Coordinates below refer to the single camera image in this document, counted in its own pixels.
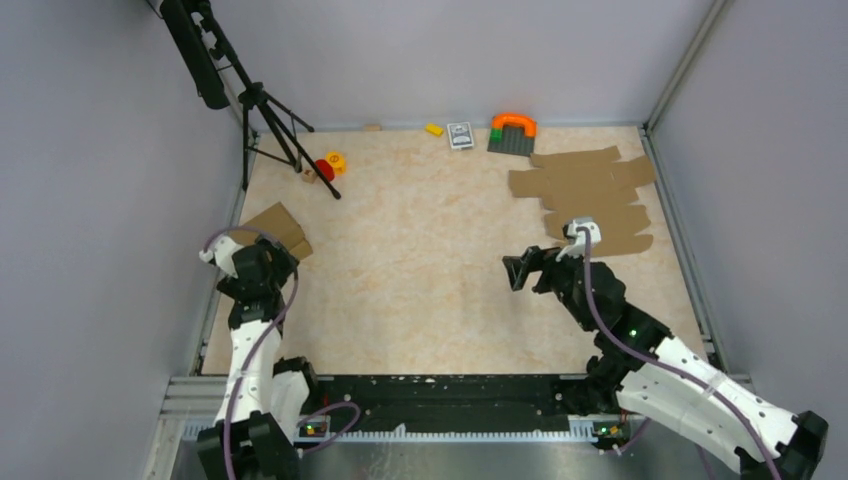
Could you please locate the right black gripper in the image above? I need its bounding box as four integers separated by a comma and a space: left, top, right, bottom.
503, 241, 595, 331

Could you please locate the cardboard box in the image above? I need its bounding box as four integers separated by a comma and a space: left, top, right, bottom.
243, 202, 313, 261

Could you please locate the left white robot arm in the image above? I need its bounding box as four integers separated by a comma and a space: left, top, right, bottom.
197, 234, 321, 479

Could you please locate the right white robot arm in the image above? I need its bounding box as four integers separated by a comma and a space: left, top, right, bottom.
502, 246, 829, 479

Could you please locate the stack of flat cardboard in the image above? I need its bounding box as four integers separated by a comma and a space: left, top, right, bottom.
507, 146, 655, 257

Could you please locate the small wooden cube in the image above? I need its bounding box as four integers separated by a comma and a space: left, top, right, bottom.
301, 170, 317, 184

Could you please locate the dark grey building plate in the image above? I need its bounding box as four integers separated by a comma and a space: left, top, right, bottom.
487, 126, 535, 157

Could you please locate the red round disc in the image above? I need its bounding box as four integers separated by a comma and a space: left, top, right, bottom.
315, 159, 336, 182

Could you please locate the yellow round disc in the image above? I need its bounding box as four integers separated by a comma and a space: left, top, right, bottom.
324, 151, 347, 176

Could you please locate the orange U-shaped toy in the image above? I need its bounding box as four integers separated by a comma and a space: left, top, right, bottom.
491, 112, 537, 138

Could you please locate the playing card deck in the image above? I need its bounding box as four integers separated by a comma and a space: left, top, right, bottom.
446, 122, 475, 151

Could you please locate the yellow toy block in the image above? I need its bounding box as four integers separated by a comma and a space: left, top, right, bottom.
425, 123, 444, 137

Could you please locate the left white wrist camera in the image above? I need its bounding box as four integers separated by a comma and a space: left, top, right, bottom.
198, 233, 245, 278

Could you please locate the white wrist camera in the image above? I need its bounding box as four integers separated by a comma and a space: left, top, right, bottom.
555, 217, 602, 262
198, 233, 245, 278

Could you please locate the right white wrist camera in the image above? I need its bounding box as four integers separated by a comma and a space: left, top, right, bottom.
555, 217, 602, 262

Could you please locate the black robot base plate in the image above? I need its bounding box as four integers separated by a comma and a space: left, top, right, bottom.
278, 372, 654, 439

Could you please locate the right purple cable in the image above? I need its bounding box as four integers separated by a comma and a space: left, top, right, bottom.
574, 225, 786, 480

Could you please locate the black camera tripod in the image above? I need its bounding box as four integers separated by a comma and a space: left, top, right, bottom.
154, 0, 342, 200

